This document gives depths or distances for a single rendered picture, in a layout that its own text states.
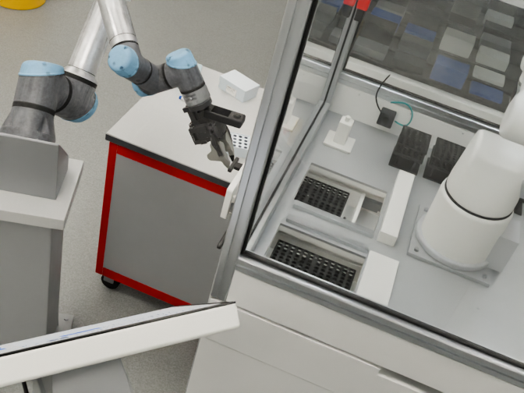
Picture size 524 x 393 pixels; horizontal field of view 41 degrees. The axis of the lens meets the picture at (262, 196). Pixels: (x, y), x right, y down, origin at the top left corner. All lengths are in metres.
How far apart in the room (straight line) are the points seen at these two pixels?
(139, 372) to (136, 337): 1.43
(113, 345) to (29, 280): 1.11
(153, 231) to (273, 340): 0.99
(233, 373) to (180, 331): 0.57
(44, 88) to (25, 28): 2.47
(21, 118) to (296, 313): 0.93
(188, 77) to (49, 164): 0.45
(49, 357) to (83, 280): 1.73
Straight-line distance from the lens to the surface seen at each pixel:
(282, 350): 1.70
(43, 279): 2.30
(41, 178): 2.07
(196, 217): 2.43
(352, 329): 1.59
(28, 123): 2.03
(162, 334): 1.26
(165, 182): 2.40
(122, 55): 1.91
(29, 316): 2.44
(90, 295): 2.88
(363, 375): 1.69
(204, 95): 2.01
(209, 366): 1.84
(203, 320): 1.29
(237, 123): 2.01
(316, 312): 1.59
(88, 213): 3.21
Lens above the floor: 2.16
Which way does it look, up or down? 38 degrees down
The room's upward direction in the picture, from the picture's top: 16 degrees clockwise
